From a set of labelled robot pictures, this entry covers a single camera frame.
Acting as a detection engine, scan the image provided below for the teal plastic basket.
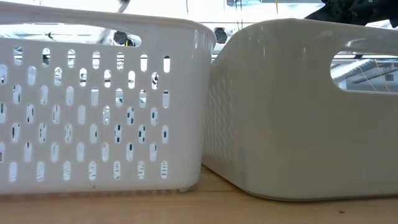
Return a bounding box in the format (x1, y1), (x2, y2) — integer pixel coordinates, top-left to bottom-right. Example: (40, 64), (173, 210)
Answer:
(114, 107), (169, 154)

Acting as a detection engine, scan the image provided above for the black round device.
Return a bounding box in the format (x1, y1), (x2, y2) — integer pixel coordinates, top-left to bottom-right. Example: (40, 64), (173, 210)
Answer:
(213, 27), (228, 45)
(113, 30), (137, 47)

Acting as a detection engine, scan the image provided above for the white perforated plastic basket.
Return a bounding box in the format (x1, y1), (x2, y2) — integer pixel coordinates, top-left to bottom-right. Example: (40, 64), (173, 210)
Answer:
(0, 1), (218, 194)

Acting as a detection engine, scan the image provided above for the grey plastic basket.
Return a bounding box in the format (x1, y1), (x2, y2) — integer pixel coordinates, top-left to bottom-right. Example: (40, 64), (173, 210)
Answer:
(201, 17), (398, 202)

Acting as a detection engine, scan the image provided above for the grey ribbed rail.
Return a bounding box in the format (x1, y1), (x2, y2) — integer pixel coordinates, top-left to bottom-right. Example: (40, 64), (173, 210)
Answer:
(331, 58), (379, 82)

